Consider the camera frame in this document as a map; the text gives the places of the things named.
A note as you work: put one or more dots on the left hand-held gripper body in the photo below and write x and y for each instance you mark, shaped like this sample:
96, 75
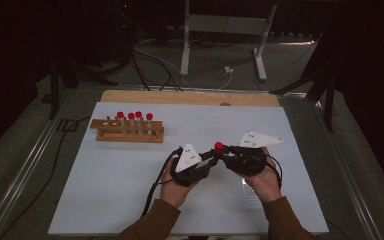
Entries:
190, 176

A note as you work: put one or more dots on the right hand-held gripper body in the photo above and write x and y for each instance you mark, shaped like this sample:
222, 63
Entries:
248, 163

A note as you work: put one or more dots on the wooden test tube rack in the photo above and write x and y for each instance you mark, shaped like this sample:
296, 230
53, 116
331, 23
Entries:
113, 136

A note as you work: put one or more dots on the person's left hand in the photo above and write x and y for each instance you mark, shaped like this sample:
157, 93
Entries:
173, 193

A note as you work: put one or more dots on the person's right hand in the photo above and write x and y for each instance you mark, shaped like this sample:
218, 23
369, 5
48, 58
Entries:
266, 185

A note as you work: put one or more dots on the white table board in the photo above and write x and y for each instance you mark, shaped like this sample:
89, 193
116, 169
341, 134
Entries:
113, 183

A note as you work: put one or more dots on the white plug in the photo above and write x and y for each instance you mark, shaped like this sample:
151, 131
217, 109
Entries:
229, 69

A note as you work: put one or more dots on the black stand legs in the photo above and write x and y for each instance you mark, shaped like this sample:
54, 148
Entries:
329, 106
54, 93

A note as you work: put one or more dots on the metal floor rail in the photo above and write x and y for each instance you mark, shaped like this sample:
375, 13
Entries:
130, 87
356, 196
23, 173

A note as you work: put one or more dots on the grey metal stand frame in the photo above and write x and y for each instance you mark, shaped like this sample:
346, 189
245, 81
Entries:
226, 25

